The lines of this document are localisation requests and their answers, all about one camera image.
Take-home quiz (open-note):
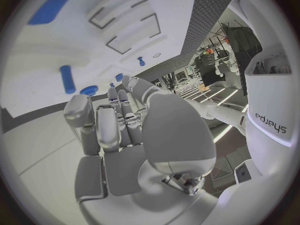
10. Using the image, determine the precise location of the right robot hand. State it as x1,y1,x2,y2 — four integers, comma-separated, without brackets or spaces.
62,75,220,225

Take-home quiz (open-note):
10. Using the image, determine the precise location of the white task board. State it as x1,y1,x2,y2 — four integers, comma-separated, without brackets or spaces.
0,0,199,119

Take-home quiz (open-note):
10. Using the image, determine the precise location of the blue gear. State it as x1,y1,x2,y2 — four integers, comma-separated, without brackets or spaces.
79,85,99,97

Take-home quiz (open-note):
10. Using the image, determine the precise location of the blue cylinder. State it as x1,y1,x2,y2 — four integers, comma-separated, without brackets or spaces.
58,65,77,95

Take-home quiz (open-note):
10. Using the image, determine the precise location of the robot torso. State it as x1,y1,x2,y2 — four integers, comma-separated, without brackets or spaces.
227,0,299,177

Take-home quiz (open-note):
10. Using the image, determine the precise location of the long blue block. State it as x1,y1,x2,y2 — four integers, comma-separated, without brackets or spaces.
27,0,84,26

